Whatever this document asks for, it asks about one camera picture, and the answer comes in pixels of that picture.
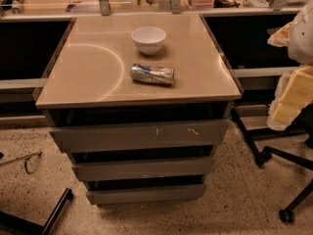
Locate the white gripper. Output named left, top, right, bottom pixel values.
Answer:
left=267, top=23, right=313, bottom=131

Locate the grey drawer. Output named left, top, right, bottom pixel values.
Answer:
left=51, top=118, right=229, bottom=153
left=72, top=156, right=213, bottom=181
left=86, top=184, right=206, bottom=205

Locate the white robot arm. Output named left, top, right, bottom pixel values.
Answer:
left=267, top=0, right=313, bottom=131

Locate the grey top drawer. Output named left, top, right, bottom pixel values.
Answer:
left=51, top=118, right=229, bottom=153

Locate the grey bottom drawer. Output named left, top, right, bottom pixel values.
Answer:
left=86, top=184, right=206, bottom=205

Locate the grey drawer cabinet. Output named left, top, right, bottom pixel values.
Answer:
left=36, top=13, right=242, bottom=192

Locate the crushed silver blue can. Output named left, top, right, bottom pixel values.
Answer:
left=130, top=64, right=174, bottom=85

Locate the white bowl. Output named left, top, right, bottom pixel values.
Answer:
left=131, top=26, right=166, bottom=56

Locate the black floor stand bar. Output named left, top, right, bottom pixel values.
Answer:
left=0, top=188, right=73, bottom=235

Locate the black table leg frame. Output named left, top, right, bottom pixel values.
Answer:
left=231, top=109, right=310, bottom=168

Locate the thin metal rod with cable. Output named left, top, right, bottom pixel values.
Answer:
left=0, top=152, right=42, bottom=174

